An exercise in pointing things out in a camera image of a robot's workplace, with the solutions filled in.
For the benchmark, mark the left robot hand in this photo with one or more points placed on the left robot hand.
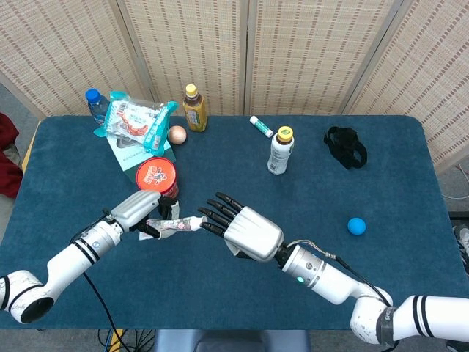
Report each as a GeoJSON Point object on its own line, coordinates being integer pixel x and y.
{"type": "Point", "coordinates": [146, 212]}

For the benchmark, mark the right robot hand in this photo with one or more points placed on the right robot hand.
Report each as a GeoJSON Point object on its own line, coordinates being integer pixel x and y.
{"type": "Point", "coordinates": [245, 231]}

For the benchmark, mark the white toothpaste tube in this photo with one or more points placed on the white toothpaste tube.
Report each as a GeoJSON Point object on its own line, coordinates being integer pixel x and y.
{"type": "Point", "coordinates": [176, 224]}

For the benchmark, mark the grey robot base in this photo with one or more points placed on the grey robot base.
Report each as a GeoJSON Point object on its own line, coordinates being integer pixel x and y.
{"type": "Point", "coordinates": [231, 341]}

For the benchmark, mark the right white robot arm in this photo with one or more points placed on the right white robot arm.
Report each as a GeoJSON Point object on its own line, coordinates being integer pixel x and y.
{"type": "Point", "coordinates": [366, 297]}

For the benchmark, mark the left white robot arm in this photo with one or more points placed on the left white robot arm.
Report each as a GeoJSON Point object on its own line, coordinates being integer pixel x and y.
{"type": "Point", "coordinates": [62, 264]}

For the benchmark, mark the red canister with orange lid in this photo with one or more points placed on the red canister with orange lid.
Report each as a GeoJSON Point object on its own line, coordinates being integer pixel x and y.
{"type": "Point", "coordinates": [157, 177]}

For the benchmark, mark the green white paper box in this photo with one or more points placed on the green white paper box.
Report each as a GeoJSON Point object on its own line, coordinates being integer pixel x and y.
{"type": "Point", "coordinates": [137, 157]}

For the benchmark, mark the blue-capped water bottle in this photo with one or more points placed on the blue-capped water bottle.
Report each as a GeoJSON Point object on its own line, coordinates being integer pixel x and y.
{"type": "Point", "coordinates": [96, 106]}

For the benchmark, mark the blue table mat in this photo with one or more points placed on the blue table mat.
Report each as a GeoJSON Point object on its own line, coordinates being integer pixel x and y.
{"type": "Point", "coordinates": [234, 165]}

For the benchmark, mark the brown egg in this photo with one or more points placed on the brown egg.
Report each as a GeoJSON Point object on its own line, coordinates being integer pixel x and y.
{"type": "Point", "coordinates": [177, 135]}

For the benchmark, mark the white milk tea bottle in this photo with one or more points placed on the white milk tea bottle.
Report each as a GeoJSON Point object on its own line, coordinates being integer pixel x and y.
{"type": "Point", "coordinates": [280, 152]}

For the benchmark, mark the teal white snack bag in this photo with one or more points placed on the teal white snack bag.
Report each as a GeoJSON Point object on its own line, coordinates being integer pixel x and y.
{"type": "Point", "coordinates": [135, 121]}

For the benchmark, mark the small white green tube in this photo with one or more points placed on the small white green tube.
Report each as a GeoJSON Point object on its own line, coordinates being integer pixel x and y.
{"type": "Point", "coordinates": [261, 126]}

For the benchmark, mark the blue ball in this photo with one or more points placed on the blue ball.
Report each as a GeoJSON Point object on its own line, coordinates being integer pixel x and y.
{"type": "Point", "coordinates": [356, 226]}

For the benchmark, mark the yellow tea bottle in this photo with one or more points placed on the yellow tea bottle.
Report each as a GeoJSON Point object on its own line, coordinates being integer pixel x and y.
{"type": "Point", "coordinates": [194, 110]}

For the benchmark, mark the red cloth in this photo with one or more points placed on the red cloth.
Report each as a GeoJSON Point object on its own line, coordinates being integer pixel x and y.
{"type": "Point", "coordinates": [9, 161]}

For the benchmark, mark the woven folding screen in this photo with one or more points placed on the woven folding screen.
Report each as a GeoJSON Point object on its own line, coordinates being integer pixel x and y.
{"type": "Point", "coordinates": [234, 55]}

